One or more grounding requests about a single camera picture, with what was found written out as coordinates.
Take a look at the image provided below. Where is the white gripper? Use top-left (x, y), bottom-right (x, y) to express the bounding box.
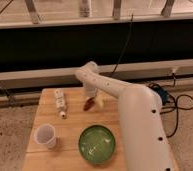
top-left (83, 84), bottom-right (104, 108)

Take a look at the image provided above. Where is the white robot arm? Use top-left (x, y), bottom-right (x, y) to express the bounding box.
top-left (75, 61), bottom-right (177, 171)

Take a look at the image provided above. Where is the green bowl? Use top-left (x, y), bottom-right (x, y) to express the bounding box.
top-left (78, 125), bottom-right (116, 165)

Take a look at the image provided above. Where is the white plastic cup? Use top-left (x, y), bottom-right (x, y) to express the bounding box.
top-left (34, 124), bottom-right (56, 149)

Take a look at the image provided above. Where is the black floor cable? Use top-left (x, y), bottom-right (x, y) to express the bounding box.
top-left (147, 81), bottom-right (193, 139)

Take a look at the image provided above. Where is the black hanging cable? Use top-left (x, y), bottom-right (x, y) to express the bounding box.
top-left (103, 13), bottom-right (135, 83)

